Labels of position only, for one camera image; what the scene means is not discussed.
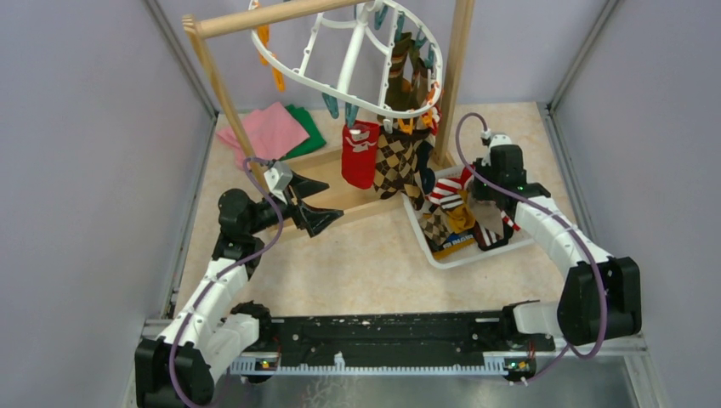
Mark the green cloth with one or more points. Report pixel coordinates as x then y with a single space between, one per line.
315 140

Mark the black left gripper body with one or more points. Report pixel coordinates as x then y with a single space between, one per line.
293 210

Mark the yellow sock in basket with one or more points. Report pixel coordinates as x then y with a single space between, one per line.
456 231

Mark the red white striped sock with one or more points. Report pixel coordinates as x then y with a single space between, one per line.
451 192

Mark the white clothes clip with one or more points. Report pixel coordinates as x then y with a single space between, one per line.
388 125

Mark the white plastic laundry basket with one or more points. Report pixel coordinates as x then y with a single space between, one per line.
471 254

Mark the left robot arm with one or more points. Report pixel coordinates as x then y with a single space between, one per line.
182 365

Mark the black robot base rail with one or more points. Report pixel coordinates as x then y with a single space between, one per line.
479 343

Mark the orange clothes clip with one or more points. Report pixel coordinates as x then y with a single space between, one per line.
406 125

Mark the black sock in basket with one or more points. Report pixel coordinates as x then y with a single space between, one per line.
485 240

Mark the pink cloth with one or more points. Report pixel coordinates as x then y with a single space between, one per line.
272 132

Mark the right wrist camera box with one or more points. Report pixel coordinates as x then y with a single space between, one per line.
492 140

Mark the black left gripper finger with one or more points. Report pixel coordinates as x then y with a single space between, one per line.
302 188
318 219

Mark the teal clothes clip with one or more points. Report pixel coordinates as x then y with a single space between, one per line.
350 114
331 104

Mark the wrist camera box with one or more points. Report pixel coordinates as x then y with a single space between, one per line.
492 140
278 176

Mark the brown argyle sock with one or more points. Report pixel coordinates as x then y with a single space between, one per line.
406 180
387 178

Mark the white round clip hanger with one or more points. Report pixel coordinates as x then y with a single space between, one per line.
380 23

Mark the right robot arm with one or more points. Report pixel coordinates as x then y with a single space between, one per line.
601 297

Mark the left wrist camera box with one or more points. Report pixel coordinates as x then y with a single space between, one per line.
278 176

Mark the orange clip at back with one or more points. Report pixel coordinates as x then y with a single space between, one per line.
264 37

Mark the navy white red hanging sock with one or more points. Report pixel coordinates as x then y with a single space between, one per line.
431 122

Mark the olive striped hanging sock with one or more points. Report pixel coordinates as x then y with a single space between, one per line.
398 96

